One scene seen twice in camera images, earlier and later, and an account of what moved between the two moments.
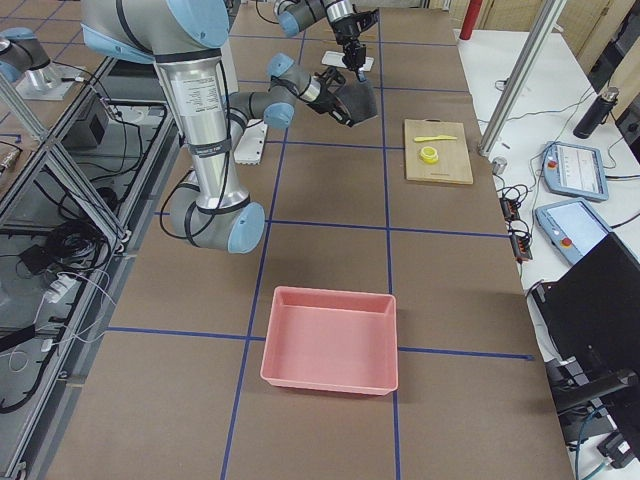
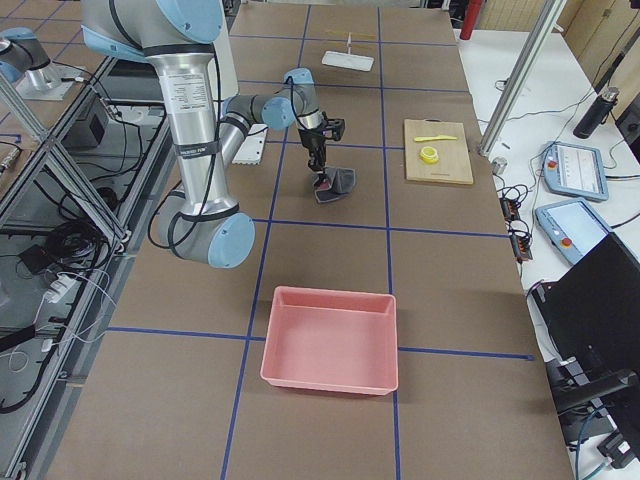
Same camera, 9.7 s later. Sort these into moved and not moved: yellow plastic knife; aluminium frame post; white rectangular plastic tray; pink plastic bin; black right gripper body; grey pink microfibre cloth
Moved: black right gripper body; grey pink microfibre cloth
Not moved: white rectangular plastic tray; yellow plastic knife; aluminium frame post; pink plastic bin
